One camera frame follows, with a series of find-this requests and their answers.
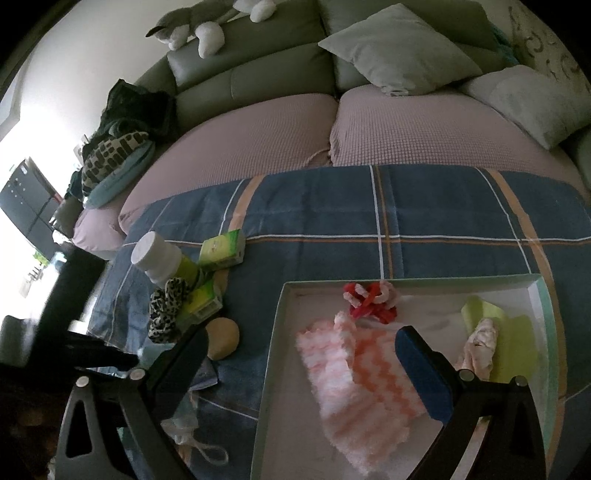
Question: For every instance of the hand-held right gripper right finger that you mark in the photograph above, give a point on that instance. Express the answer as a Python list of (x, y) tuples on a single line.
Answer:
[(422, 374)]

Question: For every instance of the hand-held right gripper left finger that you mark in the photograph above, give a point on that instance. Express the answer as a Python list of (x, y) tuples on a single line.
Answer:
[(184, 350)]

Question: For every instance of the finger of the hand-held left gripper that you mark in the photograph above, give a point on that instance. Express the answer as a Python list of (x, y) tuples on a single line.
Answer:
[(101, 353)]

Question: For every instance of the leopard print scrunchie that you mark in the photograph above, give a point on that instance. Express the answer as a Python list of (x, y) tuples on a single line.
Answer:
[(168, 309)]

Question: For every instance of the green tissue packet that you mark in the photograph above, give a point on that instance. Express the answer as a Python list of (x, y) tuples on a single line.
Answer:
[(221, 249), (203, 302)]

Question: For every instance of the small floral cloth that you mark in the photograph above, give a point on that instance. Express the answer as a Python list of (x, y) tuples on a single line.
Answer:
[(480, 344)]

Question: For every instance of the pink fluffy cloth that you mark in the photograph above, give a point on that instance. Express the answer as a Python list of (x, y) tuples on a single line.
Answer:
[(360, 397)]

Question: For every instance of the red and white scrunchie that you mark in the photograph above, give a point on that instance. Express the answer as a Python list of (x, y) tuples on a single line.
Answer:
[(369, 302)]

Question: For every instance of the shallow white cardboard box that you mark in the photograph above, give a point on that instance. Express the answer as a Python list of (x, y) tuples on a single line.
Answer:
[(295, 406)]

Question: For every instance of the beige round puff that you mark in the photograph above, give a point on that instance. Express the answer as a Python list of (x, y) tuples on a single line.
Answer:
[(222, 339)]

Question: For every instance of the white face mask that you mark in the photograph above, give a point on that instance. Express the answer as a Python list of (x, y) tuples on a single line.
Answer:
[(184, 415)]

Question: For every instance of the pink sofa seat cushion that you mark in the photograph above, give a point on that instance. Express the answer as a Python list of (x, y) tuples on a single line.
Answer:
[(438, 129), (240, 147), (97, 230)]

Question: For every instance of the white-capped green bottle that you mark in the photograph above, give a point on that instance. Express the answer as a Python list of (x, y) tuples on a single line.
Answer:
[(161, 258)]

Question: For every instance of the black cabinet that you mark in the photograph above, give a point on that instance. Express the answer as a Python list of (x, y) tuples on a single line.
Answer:
[(27, 203)]

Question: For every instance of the blue plaid cloth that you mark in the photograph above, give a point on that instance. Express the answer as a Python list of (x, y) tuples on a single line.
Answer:
[(415, 221)]

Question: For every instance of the dark clothing pile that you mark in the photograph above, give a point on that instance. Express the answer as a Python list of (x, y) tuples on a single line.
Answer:
[(138, 106)]

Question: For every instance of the green sofa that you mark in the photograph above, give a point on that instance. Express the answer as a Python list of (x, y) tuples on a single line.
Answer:
[(258, 69)]

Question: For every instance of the light grey pillow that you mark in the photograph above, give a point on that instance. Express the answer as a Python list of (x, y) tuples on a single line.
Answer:
[(535, 101)]

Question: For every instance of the grey and white plush toy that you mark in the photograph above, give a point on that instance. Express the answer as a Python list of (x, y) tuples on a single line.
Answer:
[(203, 25)]

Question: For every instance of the grey-green pillow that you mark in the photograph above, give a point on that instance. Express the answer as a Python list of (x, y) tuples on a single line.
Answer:
[(397, 46)]

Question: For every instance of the small teal pillow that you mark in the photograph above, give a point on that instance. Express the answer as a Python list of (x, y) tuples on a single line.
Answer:
[(503, 46)]

